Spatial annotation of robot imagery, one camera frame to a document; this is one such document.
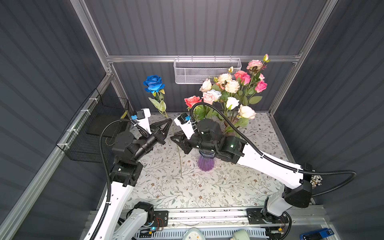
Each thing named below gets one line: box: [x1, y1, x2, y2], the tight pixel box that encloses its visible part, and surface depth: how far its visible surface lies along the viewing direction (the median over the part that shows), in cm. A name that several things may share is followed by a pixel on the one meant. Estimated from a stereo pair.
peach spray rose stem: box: [213, 73, 232, 90], surface depth 78 cm
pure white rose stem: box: [226, 97, 240, 121], surface depth 68 cm
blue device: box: [299, 227, 335, 240], surface depth 68 cm
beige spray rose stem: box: [225, 66, 240, 94], surface depth 78 cm
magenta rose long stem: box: [241, 74, 252, 86], surface depth 80 cm
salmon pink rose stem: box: [234, 70, 247, 80], surface depth 84 cm
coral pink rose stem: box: [184, 95, 202, 112], surface depth 67 cm
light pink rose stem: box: [201, 92, 215, 105], surface depth 68 cm
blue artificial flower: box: [143, 75, 183, 176], surface depth 53 cm
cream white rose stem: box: [199, 78, 212, 93], surface depth 79 cm
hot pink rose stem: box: [247, 80, 268, 106], surface depth 77 cm
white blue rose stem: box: [207, 89, 222, 102], surface depth 71 cm
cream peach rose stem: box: [238, 104, 257, 120], surface depth 65 cm
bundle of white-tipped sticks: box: [310, 175, 323, 188], surface depth 69 cm
